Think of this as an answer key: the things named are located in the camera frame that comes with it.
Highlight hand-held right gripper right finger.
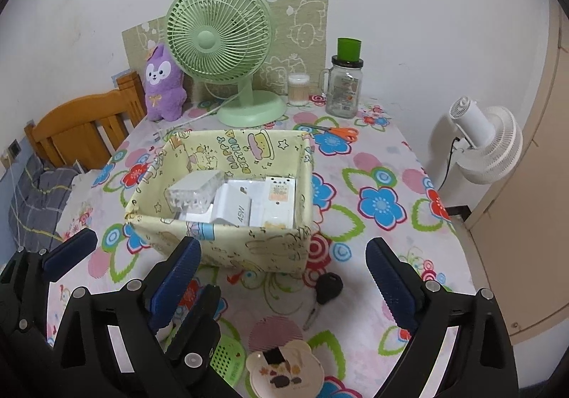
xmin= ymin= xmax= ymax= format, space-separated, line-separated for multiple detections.
xmin=365 ymin=237 xmax=519 ymax=398

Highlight purple plush toy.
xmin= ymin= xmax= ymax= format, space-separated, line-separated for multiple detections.
xmin=144 ymin=42 xmax=186 ymax=122

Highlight black fan power cable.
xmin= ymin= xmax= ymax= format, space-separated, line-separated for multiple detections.
xmin=446 ymin=138 xmax=463 ymax=190

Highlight green desk fan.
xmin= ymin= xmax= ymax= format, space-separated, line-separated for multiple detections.
xmin=165 ymin=0 xmax=287 ymax=128

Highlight white standing fan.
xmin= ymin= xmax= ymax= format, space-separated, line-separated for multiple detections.
xmin=433 ymin=96 xmax=524 ymax=194

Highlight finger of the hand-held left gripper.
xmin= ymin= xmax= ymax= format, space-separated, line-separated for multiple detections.
xmin=9 ymin=228 xmax=99 ymax=287
xmin=164 ymin=285 xmax=223 ymax=383

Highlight white translucent plastic box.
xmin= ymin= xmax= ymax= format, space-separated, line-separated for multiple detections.
xmin=166 ymin=170 xmax=224 ymax=216

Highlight orange handled scissors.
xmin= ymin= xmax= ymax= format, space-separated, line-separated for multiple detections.
xmin=302 ymin=124 xmax=359 ymax=142

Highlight glass jar with handle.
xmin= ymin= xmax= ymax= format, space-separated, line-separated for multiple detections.
xmin=319 ymin=55 xmax=365 ymax=118

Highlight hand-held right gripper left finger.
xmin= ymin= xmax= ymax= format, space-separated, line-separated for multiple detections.
xmin=51 ymin=237 xmax=203 ymax=398

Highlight grey plaid cushion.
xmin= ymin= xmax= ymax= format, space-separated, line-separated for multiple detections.
xmin=9 ymin=153 xmax=78 ymax=252

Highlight white desk fan cable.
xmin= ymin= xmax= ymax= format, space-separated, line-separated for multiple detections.
xmin=153 ymin=96 xmax=236 ymax=138

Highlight white charger box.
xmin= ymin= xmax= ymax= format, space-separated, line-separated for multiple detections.
xmin=211 ymin=182 xmax=254 ymax=227

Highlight wooden chair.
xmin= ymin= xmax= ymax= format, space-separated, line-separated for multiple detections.
xmin=24 ymin=71 xmax=147 ymax=170

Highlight white printed cloth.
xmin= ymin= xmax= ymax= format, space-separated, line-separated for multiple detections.
xmin=55 ymin=169 xmax=101 ymax=243

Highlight yellow cartoon printed box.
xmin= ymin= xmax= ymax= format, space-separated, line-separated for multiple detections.
xmin=126 ymin=128 xmax=317 ymax=276

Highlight wall socket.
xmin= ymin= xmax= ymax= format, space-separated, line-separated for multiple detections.
xmin=2 ymin=140 xmax=21 ymax=168

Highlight green plastic cup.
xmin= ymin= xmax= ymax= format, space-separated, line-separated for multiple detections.
xmin=336 ymin=38 xmax=362 ymax=62

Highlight long white medicine box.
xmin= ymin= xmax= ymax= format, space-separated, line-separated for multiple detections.
xmin=262 ymin=176 xmax=298 ymax=230

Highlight round cartoon dish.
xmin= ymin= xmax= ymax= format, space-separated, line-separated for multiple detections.
xmin=246 ymin=339 xmax=324 ymax=398

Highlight beige wooden door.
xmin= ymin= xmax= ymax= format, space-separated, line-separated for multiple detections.
xmin=464 ymin=0 xmax=569 ymax=345

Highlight beige cartoon printed board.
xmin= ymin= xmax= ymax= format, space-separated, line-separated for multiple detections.
xmin=122 ymin=0 xmax=330 ymax=107

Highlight green perforated plastic case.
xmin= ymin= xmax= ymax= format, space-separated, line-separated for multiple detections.
xmin=208 ymin=333 xmax=247 ymax=384

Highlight clear cotton swab container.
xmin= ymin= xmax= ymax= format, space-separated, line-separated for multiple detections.
xmin=288 ymin=73 xmax=310 ymax=106

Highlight black car key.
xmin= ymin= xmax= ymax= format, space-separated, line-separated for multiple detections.
xmin=303 ymin=272 xmax=344 ymax=331

